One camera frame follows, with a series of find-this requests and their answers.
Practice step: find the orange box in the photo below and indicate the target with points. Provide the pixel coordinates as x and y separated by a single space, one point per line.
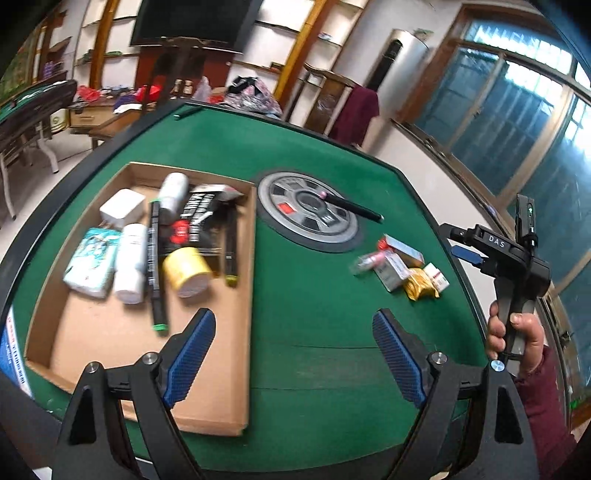
406 249

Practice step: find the low wooden table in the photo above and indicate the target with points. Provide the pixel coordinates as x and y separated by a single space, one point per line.
106 117

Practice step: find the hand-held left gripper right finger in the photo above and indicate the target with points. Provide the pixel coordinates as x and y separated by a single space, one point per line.
397 355

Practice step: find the shallow cardboard box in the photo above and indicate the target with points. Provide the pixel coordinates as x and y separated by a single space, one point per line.
92 341

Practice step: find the person's right forearm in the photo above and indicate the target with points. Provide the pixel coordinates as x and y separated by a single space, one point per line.
545 415

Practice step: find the window with wooden frame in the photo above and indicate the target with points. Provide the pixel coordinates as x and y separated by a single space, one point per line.
498 115

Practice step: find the blue white printed sheet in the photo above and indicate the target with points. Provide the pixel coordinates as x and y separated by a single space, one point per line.
14 350

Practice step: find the teal tissue packet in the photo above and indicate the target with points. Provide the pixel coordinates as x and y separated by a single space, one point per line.
90 261

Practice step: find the dark mahjong table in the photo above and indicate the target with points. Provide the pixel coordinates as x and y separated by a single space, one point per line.
32 108

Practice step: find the flower wall poster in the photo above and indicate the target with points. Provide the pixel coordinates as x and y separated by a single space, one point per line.
18 64

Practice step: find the round table centre panel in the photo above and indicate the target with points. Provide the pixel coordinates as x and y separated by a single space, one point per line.
295 226

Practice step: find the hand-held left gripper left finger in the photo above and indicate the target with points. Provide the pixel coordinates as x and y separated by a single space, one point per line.
194 350

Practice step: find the slender white bottle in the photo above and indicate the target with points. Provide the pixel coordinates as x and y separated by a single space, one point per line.
129 263

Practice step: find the gold foil packet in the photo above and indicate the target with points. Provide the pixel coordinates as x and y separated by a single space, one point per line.
418 286

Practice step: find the floral bag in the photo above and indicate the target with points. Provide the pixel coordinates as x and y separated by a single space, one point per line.
256 97

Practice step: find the yellow round jar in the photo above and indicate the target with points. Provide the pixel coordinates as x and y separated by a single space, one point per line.
182 270

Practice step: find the wooden wall shelving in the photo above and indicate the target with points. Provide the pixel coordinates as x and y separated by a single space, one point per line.
295 41

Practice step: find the white charger adapter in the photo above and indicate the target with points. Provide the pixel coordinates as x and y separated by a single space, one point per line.
122 207

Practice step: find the maroon garment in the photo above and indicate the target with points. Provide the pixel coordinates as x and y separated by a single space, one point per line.
355 115

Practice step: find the black printed packet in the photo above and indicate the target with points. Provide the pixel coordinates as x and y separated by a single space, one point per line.
196 226

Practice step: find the standing air conditioner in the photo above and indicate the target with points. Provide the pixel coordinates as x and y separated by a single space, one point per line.
401 69

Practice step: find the black marker green cap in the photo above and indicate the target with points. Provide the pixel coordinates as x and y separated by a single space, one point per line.
154 267

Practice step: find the small white red box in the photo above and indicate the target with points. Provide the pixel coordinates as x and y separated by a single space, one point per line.
438 277

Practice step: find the thin black pen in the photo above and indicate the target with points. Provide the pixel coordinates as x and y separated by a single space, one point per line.
355 210

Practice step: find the small pink bottle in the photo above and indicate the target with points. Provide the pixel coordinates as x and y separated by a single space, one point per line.
369 263

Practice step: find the black television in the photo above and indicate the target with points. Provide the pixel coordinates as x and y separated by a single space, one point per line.
194 23

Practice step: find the person's right hand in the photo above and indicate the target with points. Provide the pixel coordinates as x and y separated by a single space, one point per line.
531 341

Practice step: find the white plastic bag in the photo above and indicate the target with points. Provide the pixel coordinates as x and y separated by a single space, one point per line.
203 87

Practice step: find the black marker yellow end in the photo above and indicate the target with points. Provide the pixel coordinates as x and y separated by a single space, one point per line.
231 249

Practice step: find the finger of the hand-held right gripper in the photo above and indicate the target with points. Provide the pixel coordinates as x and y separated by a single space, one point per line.
455 232
464 254

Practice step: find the wide white bottle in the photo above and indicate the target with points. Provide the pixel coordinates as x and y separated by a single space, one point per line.
173 194

